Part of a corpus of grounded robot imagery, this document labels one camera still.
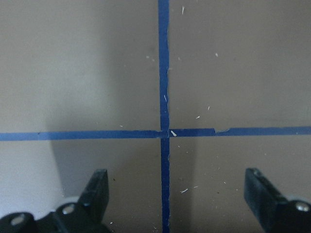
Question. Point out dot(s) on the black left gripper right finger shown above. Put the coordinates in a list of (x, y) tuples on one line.
[(263, 199)]

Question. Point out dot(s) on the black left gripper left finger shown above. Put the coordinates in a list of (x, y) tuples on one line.
[(94, 197)]

